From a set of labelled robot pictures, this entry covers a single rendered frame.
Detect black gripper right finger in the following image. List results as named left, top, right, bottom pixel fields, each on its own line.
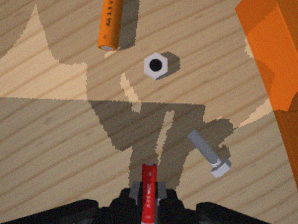
left=154, top=182, right=270, bottom=224

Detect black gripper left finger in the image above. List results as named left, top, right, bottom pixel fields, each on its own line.
left=0, top=181, right=143, bottom=224

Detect orange open-top bins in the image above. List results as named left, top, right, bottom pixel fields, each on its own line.
left=235, top=0, right=298, bottom=190

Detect orange battery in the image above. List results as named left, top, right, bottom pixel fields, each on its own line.
left=98, top=0, right=124, bottom=51

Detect grey hex nut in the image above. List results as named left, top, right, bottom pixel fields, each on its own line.
left=144, top=52, right=167, bottom=80

